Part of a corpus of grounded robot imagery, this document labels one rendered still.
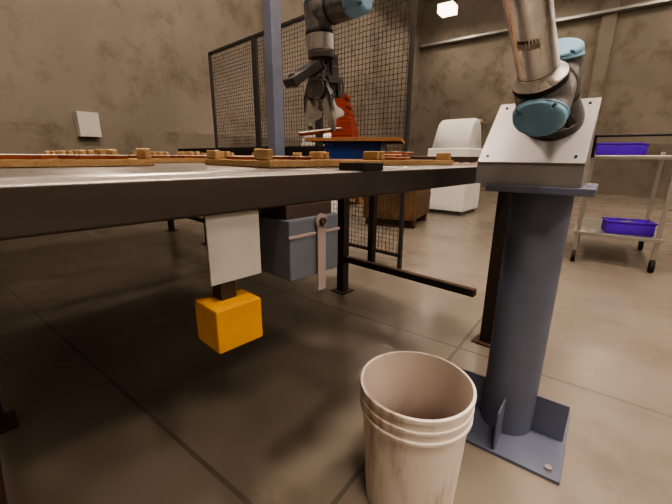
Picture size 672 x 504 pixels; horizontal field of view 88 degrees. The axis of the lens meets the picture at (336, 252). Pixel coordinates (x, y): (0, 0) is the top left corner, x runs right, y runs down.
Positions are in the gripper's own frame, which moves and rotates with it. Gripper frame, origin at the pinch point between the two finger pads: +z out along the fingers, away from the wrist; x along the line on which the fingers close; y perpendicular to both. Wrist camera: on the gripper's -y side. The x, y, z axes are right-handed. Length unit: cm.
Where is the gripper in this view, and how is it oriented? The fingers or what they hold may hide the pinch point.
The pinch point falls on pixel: (319, 129)
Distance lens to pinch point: 108.1
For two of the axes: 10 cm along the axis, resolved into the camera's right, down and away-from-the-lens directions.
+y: 7.2, -2.6, 6.5
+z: 0.5, 9.5, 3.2
